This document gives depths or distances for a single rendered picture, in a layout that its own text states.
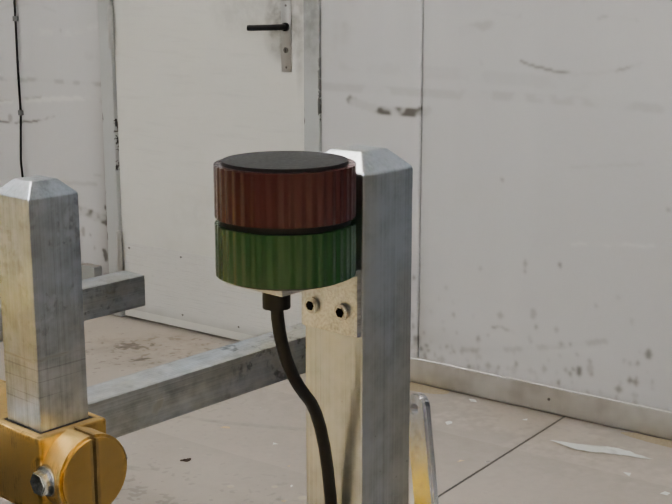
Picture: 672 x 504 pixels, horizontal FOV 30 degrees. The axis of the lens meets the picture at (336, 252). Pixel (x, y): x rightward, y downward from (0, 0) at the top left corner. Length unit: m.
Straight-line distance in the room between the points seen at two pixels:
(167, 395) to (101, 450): 0.13
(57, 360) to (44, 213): 0.09
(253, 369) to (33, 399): 0.22
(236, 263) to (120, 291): 0.66
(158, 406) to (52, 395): 0.13
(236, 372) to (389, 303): 0.37
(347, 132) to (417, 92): 0.29
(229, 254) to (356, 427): 0.11
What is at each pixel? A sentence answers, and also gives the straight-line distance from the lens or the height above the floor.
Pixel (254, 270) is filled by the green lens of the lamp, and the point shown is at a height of 1.12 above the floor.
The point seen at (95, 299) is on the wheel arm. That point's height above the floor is 0.95.
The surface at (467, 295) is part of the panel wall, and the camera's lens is 3.69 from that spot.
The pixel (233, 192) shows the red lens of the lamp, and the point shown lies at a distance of 0.50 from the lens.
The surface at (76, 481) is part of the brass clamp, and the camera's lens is 0.75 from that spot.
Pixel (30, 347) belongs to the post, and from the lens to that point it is 0.75.
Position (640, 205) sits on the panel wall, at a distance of 3.39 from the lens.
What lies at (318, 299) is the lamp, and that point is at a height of 1.09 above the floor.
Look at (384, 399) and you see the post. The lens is 0.57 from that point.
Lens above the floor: 1.24
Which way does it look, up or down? 13 degrees down
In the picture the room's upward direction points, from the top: straight up
